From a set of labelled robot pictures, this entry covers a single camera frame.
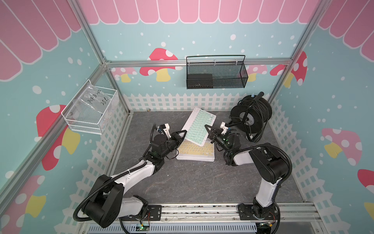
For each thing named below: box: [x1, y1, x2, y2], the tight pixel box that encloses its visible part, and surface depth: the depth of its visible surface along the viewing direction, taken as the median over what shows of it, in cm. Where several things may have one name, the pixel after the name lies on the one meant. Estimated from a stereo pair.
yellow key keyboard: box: [175, 137, 216, 162], surface depth 95 cm
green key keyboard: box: [181, 107, 217, 147], surface depth 85 cm
